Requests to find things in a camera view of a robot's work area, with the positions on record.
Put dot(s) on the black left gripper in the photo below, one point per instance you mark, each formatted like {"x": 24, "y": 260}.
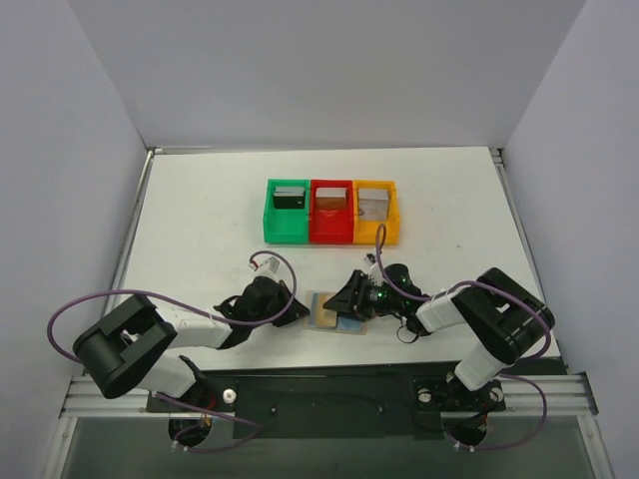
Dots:
{"x": 288, "y": 303}

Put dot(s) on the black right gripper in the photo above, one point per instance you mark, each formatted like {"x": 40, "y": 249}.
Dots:
{"x": 356, "y": 291}

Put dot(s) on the beige leather card holder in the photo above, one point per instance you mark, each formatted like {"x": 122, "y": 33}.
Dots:
{"x": 345, "y": 324}

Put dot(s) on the gold credit card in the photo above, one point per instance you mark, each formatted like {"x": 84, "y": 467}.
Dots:
{"x": 321, "y": 318}

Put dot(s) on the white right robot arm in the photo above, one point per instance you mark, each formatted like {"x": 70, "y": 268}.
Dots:
{"x": 507, "y": 319}

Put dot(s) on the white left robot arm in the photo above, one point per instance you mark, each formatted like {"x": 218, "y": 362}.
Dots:
{"x": 127, "y": 347}

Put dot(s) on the cards in yellow bin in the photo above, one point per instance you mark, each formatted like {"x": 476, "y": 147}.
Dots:
{"x": 372, "y": 204}

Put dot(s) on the cards in red bin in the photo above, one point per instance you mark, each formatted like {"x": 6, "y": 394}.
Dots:
{"x": 331, "y": 198}

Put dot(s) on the black cards in green bin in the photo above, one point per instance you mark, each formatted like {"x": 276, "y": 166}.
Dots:
{"x": 289, "y": 197}

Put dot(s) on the red plastic bin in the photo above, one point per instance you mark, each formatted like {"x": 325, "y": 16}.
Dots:
{"x": 331, "y": 227}

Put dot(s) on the green plastic bin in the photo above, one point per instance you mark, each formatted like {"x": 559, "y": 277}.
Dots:
{"x": 286, "y": 226}

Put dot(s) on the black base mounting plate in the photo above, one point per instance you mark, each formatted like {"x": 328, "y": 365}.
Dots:
{"x": 339, "y": 402}

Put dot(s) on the yellow plastic bin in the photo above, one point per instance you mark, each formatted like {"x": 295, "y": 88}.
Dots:
{"x": 364, "y": 232}

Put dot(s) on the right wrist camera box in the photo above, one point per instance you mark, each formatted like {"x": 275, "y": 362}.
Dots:
{"x": 370, "y": 260}

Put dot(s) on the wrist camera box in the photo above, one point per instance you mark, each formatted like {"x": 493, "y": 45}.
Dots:
{"x": 269, "y": 266}
{"x": 370, "y": 260}

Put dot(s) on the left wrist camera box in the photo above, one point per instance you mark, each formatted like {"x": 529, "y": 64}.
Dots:
{"x": 269, "y": 266}

